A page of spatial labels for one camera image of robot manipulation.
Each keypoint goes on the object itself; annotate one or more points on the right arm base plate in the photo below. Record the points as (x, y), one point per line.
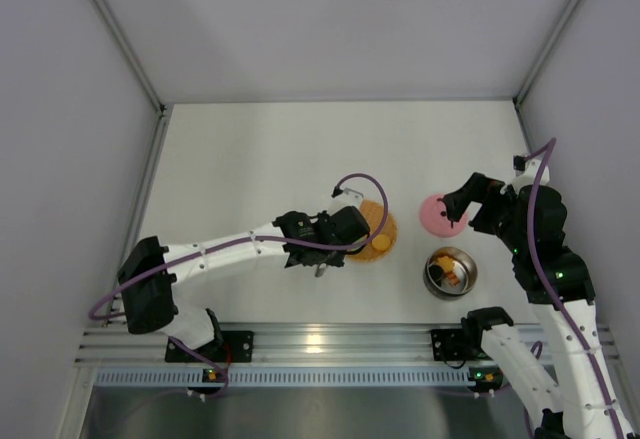
(455, 345)

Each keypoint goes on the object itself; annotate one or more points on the steel lunch box bowl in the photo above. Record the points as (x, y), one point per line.
(464, 267)

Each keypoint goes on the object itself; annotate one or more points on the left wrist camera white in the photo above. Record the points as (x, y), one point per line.
(344, 197)

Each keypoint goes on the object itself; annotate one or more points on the flower shaped yellow cookie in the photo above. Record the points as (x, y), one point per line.
(445, 262)

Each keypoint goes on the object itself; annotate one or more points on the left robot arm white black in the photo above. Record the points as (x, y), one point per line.
(163, 300)

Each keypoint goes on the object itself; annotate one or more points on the black sandwich cookie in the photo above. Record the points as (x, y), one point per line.
(435, 272)

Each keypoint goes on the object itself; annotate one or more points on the yellow round cracker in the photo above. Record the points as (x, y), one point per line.
(381, 243)

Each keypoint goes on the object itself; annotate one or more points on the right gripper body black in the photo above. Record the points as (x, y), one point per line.
(473, 193)

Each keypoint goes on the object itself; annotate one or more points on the frame post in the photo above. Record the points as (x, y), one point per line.
(559, 27)
(115, 30)

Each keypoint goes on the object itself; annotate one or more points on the braised pork piece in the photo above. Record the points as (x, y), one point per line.
(452, 279)

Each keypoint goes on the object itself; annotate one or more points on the slotted cable duct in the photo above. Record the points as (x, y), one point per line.
(290, 376)

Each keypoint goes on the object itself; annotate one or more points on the right frame post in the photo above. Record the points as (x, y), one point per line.
(559, 27)

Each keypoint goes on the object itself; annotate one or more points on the left frame post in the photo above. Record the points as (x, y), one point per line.
(115, 30)

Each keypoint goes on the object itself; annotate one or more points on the pink round lid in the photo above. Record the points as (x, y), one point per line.
(433, 218)

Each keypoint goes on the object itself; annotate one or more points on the aluminium rail frame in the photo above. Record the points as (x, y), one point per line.
(276, 345)

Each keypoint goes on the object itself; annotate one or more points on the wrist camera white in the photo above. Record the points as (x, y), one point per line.
(526, 169)
(344, 197)

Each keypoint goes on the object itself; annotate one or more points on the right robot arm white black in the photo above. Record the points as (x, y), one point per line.
(577, 399)

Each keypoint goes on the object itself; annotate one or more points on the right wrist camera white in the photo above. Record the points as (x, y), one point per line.
(526, 169)

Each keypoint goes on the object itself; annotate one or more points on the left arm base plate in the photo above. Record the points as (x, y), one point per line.
(235, 347)

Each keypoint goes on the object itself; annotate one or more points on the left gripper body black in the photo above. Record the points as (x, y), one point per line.
(326, 257)

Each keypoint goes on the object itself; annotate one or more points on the woven bamboo tray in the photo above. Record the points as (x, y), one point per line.
(373, 214)

